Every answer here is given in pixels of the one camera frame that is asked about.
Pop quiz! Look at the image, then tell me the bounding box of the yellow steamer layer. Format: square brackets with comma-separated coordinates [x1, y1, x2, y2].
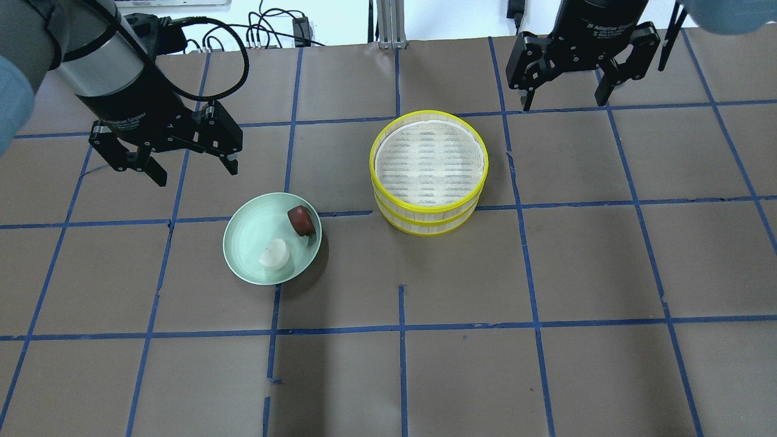
[374, 194, 480, 236]
[367, 110, 489, 215]

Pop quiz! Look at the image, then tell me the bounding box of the white steamed bun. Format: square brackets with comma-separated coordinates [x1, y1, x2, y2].
[260, 238, 291, 271]

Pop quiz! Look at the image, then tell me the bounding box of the black power adapter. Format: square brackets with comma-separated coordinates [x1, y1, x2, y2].
[292, 17, 313, 47]

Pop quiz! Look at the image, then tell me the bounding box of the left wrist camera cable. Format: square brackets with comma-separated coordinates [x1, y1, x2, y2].
[121, 15, 251, 103]

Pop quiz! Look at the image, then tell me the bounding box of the light green plate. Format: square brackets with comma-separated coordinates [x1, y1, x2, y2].
[222, 192, 323, 286]

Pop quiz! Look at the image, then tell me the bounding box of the brown bun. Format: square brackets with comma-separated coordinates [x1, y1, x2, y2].
[287, 205, 316, 237]

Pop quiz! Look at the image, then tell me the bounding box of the aluminium frame post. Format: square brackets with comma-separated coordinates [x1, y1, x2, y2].
[373, 0, 407, 50]

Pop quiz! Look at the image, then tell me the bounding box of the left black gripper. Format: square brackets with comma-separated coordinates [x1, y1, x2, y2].
[80, 66, 243, 186]

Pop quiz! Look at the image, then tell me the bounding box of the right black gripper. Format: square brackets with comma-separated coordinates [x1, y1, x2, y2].
[505, 1, 660, 111]

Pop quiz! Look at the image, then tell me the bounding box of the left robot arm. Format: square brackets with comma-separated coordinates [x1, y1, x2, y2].
[1, 1, 249, 186]

